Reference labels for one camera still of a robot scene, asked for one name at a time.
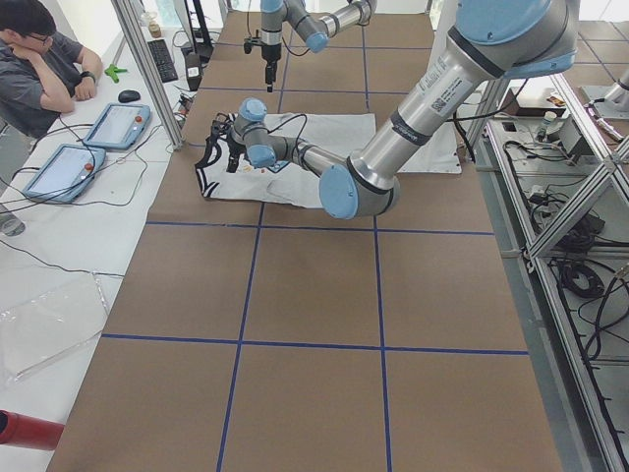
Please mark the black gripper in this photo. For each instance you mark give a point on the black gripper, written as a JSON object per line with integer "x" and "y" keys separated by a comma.
{"x": 234, "y": 149}
{"x": 268, "y": 55}

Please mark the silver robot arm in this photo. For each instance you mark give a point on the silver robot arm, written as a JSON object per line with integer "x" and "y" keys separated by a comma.
{"x": 315, "y": 33}
{"x": 489, "y": 40}

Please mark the blue teach pendant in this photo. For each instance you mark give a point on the blue teach pendant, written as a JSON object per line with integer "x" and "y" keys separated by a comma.
{"x": 65, "y": 175}
{"x": 118, "y": 126}

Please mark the red cylinder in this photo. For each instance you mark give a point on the red cylinder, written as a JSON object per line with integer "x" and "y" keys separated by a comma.
{"x": 29, "y": 432}

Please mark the far blue teach pendant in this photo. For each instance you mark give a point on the far blue teach pendant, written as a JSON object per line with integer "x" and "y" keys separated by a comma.
{"x": 118, "y": 126}

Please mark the near blue teach pendant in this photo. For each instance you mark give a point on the near blue teach pendant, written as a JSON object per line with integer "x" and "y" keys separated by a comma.
{"x": 65, "y": 175}

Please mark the aluminium frame cage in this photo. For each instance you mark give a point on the aluminium frame cage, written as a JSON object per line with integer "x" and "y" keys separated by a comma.
{"x": 557, "y": 152}

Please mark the black keyboard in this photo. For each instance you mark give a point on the black keyboard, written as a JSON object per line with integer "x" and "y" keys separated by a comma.
{"x": 162, "y": 60}

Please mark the clear plastic sheet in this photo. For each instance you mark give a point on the clear plastic sheet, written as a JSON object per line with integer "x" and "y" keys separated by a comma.
{"x": 49, "y": 327}

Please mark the green plastic tool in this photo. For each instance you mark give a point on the green plastic tool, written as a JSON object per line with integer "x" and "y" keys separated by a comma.
{"x": 113, "y": 72}

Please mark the black computer mouse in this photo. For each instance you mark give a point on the black computer mouse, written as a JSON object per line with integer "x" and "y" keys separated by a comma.
{"x": 128, "y": 96}

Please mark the aluminium frame post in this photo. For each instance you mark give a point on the aluminium frame post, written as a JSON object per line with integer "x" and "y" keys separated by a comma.
{"x": 130, "y": 25}

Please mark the person in grey shirt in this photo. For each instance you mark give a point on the person in grey shirt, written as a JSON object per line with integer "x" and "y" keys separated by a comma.
{"x": 43, "y": 72}

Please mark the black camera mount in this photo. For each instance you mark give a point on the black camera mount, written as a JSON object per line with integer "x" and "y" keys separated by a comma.
{"x": 220, "y": 128}

